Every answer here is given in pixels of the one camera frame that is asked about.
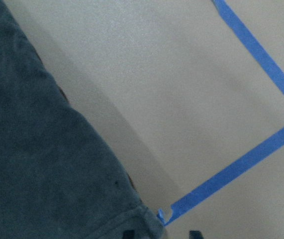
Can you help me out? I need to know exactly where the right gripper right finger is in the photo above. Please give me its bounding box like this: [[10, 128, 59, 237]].
[[189, 231, 203, 239]]

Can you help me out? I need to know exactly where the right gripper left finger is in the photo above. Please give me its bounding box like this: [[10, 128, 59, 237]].
[[122, 230, 135, 239]]

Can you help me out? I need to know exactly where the black graphic t-shirt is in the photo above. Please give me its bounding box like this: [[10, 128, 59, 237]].
[[0, 0, 164, 239]]

